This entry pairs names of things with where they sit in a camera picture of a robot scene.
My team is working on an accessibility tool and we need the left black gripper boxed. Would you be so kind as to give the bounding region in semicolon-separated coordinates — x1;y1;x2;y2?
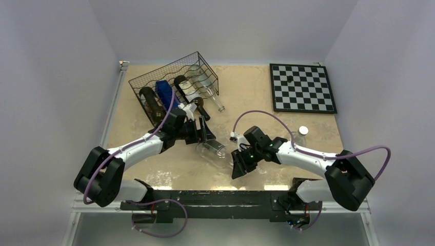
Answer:
174;116;215;146

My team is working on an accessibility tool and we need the green wine bottle gold label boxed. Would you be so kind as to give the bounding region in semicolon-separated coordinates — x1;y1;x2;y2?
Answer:
139;87;166;126

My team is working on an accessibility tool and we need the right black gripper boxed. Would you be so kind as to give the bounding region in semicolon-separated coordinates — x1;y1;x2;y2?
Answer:
232;145;263;178

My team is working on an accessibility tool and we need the black wire wine rack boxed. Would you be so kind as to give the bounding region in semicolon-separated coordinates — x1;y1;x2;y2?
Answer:
129;52;219;126

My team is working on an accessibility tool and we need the blue square glass bottle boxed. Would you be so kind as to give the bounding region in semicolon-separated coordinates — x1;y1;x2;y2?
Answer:
155;80;173;111

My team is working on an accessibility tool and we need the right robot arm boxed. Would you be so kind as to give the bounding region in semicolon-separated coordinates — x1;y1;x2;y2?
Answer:
230;126;375;211

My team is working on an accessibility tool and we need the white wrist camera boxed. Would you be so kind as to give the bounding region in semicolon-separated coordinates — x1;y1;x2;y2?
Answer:
178;103;197;120
230;132;249;145

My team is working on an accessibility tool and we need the clear glass bottle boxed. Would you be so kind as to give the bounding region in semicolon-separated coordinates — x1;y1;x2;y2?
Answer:
186;65;226;112

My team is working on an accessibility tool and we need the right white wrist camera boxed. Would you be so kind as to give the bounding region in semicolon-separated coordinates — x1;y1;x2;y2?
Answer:
230;132;249;145

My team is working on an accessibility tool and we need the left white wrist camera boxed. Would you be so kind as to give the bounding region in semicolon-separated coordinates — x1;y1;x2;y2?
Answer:
178;103;197;120

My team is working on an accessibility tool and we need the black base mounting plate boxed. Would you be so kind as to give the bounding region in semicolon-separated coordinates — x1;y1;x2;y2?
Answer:
120;188;322;225

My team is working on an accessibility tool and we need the dark brown wine bottle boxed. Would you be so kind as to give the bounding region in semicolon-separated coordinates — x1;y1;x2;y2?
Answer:
174;75;211;121

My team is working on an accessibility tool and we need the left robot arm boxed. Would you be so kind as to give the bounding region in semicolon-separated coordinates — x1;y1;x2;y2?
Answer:
73;108;216;210

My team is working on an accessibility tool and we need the clear bottle white cap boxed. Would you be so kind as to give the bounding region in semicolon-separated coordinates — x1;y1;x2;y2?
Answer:
293;126;309;147
195;142;233;169

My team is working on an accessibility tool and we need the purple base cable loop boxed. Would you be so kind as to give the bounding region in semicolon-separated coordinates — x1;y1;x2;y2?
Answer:
131;199;189;239

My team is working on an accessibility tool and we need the black white chessboard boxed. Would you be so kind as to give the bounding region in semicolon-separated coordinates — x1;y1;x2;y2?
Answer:
269;64;338;114

